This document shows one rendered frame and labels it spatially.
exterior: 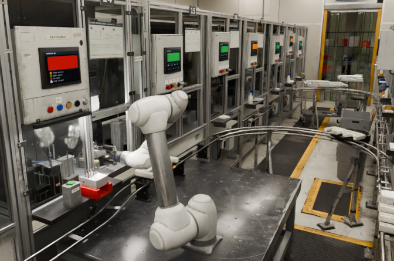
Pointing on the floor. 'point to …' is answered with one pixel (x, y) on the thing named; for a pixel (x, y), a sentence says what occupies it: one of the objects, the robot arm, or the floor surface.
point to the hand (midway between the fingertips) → (99, 152)
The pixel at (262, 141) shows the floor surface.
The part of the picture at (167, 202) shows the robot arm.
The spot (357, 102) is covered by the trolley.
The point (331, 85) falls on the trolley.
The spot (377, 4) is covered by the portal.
